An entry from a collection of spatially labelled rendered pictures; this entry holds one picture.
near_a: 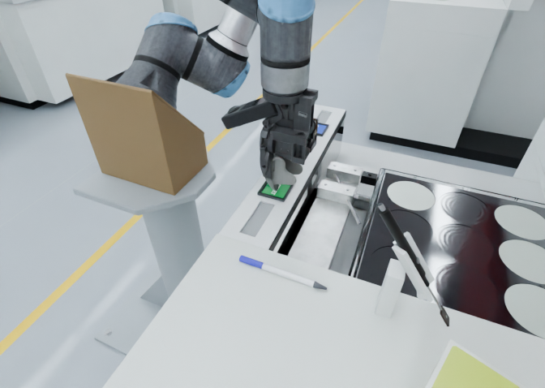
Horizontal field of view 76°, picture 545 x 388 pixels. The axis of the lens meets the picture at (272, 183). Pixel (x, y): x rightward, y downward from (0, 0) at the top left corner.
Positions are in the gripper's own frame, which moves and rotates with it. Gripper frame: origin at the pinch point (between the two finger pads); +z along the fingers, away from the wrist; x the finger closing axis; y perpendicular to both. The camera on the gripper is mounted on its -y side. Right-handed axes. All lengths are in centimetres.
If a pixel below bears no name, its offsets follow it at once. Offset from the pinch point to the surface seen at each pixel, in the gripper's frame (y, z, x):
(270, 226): 3.6, 1.5, -9.6
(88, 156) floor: -181, 97, 92
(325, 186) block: 8.1, 6.7, 11.4
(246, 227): -0.2, 1.9, -11.1
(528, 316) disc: 45.9, 7.5, -6.6
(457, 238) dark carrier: 35.6, 7.6, 6.8
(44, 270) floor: -124, 97, 7
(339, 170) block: 9.5, 6.7, 18.7
